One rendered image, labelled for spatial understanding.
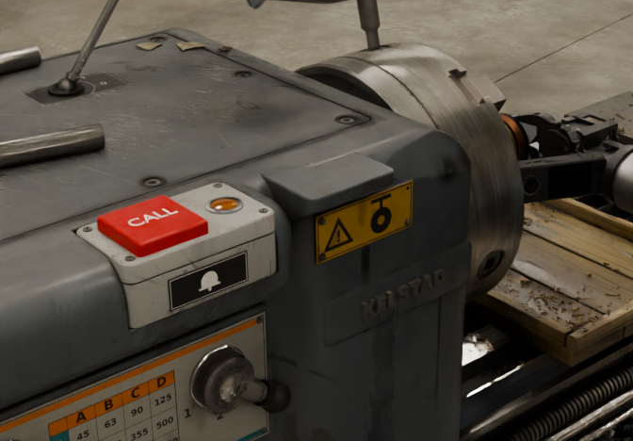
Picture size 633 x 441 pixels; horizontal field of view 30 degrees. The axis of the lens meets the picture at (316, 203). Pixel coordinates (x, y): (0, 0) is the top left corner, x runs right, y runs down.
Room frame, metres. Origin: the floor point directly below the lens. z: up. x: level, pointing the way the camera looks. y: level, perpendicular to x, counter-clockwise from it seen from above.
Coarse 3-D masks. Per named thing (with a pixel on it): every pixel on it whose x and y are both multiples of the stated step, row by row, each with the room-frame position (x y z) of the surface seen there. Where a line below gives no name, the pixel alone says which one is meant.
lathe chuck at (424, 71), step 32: (384, 64) 1.20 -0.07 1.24; (416, 64) 1.20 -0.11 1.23; (448, 64) 1.22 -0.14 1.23; (416, 96) 1.15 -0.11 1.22; (448, 96) 1.16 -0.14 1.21; (448, 128) 1.13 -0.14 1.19; (480, 128) 1.15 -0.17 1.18; (480, 160) 1.12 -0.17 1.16; (512, 160) 1.15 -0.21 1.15; (480, 192) 1.11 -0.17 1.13; (512, 192) 1.13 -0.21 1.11; (480, 224) 1.10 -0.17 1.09; (512, 224) 1.13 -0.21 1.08; (480, 256) 1.10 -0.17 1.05; (512, 256) 1.14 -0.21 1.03; (480, 288) 1.14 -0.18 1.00
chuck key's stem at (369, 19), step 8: (360, 0) 1.27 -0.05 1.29; (368, 0) 1.26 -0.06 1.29; (376, 0) 1.27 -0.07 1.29; (360, 8) 1.27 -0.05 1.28; (368, 8) 1.26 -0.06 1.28; (376, 8) 1.27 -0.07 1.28; (360, 16) 1.27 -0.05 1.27; (368, 16) 1.26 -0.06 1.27; (376, 16) 1.26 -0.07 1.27; (368, 24) 1.26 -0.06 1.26; (376, 24) 1.26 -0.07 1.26; (368, 32) 1.26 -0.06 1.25; (376, 32) 1.26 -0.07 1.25; (368, 40) 1.26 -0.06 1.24; (376, 40) 1.26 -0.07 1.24; (368, 48) 1.26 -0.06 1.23; (376, 48) 1.26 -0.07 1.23
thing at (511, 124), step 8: (504, 120) 1.34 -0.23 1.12; (512, 120) 1.34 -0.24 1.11; (512, 128) 1.32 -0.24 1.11; (520, 128) 1.33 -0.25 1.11; (512, 136) 1.31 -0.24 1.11; (520, 136) 1.32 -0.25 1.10; (520, 144) 1.32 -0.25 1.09; (528, 144) 1.33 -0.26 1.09; (520, 152) 1.31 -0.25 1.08; (528, 152) 1.32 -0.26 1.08; (520, 160) 1.32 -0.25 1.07
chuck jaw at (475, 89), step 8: (456, 80) 1.20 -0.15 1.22; (464, 80) 1.21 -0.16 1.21; (472, 80) 1.23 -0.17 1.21; (480, 80) 1.24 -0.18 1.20; (488, 80) 1.24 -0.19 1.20; (464, 88) 1.19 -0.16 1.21; (472, 88) 1.20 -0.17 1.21; (480, 88) 1.22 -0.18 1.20; (488, 88) 1.23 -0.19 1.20; (496, 88) 1.23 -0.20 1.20; (472, 96) 1.19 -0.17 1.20; (480, 96) 1.19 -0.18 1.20; (496, 96) 1.22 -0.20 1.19; (504, 96) 1.22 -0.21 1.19; (480, 104) 1.18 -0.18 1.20; (496, 104) 1.21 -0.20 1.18
